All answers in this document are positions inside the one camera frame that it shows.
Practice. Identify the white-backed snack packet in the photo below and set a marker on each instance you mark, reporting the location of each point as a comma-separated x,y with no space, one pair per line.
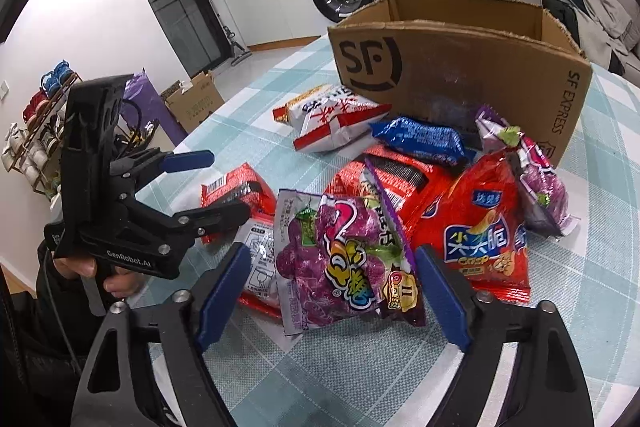
257,257

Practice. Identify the small floor cardboard box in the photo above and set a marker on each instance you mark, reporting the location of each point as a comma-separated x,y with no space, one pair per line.
197,104

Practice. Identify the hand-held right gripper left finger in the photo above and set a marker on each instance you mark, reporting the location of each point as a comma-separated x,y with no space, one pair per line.
220,302

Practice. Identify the person's left forearm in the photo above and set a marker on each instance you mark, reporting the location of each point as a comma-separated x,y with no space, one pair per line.
40,337

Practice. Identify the white red-print snack packet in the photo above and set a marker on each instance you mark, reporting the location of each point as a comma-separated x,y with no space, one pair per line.
330,122

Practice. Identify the stick vacuum cleaner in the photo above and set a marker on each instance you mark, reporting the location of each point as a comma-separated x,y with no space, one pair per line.
236,43

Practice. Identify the dark clothing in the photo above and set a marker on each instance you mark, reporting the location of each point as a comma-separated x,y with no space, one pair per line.
562,7

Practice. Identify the shoe rack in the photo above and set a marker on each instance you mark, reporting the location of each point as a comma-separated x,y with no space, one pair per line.
40,127

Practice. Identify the red cookie packet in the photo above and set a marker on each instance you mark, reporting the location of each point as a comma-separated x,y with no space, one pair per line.
415,197

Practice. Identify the small purple candy packet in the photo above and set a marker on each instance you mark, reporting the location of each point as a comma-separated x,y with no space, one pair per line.
540,187

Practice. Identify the teal checked tablecloth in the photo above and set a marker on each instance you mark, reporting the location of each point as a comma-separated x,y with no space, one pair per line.
350,382

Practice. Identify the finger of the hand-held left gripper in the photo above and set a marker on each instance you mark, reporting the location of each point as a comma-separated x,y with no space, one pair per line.
187,161
215,219

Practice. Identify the brown cardboard box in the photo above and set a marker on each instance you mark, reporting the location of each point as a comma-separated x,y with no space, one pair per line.
450,57

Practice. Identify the person's left hand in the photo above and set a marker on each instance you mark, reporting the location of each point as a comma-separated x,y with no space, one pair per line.
75,268

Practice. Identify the red chips bag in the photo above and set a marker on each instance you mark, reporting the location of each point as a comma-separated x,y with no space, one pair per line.
480,232

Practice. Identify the blue cookie packet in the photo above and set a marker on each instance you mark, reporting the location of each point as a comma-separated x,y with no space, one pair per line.
420,139

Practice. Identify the grey jacket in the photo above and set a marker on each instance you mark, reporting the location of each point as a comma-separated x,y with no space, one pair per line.
605,27

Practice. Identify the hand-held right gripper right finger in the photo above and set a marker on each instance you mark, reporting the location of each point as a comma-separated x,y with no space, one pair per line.
445,302

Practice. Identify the purple bag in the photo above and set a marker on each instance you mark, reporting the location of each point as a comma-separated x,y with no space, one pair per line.
150,107

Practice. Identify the red barcode snack packet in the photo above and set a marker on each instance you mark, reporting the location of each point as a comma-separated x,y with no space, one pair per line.
235,187

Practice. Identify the large purple candy packet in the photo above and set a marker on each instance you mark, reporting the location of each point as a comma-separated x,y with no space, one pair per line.
320,257

